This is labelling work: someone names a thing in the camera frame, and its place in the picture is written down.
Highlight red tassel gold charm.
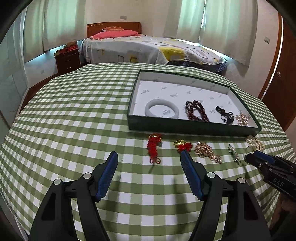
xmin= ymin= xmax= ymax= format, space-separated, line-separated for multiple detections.
xmin=174 ymin=140 xmax=193 ymax=153

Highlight right window curtain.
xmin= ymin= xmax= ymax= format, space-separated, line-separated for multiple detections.
xmin=164 ymin=0 xmax=258 ymax=66

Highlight pink crystal flower necklace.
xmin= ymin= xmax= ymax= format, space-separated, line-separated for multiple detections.
xmin=235 ymin=111 xmax=250 ymax=127

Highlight white jade bangle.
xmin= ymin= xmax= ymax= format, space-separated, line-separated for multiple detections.
xmin=144 ymin=99 xmax=179 ymax=119

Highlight left window curtain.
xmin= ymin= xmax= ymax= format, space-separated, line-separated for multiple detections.
xmin=23 ymin=0 xmax=86 ymax=62

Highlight white pearl necklace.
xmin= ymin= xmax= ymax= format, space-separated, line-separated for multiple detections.
xmin=245 ymin=135 xmax=265 ymax=152

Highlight dark red bead bracelet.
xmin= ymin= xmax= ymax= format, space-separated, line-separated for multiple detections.
xmin=184 ymin=100 xmax=210 ymax=123

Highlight bed with patterned cover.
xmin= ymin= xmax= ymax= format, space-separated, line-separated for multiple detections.
xmin=80 ymin=35 xmax=227 ymax=72

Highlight wall light switch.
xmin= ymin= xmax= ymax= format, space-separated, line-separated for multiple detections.
xmin=264 ymin=37 xmax=270 ymax=44

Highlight dark wooden nightstand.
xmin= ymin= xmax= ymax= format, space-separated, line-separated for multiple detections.
xmin=54 ymin=47 xmax=80 ymax=75

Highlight gold pink bead bracelet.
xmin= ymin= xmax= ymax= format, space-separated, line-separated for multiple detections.
xmin=194 ymin=141 xmax=223 ymax=164

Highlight glass sliding wardrobe door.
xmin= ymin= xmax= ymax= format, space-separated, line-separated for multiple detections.
xmin=1 ymin=14 xmax=29 ymax=142

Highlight window curtain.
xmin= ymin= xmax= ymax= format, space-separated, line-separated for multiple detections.
xmin=23 ymin=0 xmax=86 ymax=62
xmin=164 ymin=0 xmax=258 ymax=66

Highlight pink pillow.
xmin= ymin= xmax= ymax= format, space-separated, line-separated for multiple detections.
xmin=89 ymin=30 xmax=140 ymax=40

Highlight green checkered tablecloth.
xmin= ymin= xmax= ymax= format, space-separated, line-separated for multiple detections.
xmin=0 ymin=62 xmax=296 ymax=241

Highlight wooden headboard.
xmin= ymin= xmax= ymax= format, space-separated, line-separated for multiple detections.
xmin=86 ymin=22 xmax=142 ymax=39

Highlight brown wooden door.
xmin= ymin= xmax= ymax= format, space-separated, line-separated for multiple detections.
xmin=258 ymin=15 xmax=295 ymax=131

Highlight black cord pendant necklace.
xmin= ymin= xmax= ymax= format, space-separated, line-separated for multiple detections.
xmin=215 ymin=105 xmax=235 ymax=125

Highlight red boxes on nightstand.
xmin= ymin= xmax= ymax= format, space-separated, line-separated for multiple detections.
xmin=54 ymin=41 xmax=78 ymax=56

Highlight dark green jewelry tray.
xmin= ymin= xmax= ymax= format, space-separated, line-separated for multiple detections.
xmin=127 ymin=70 xmax=261 ymax=137

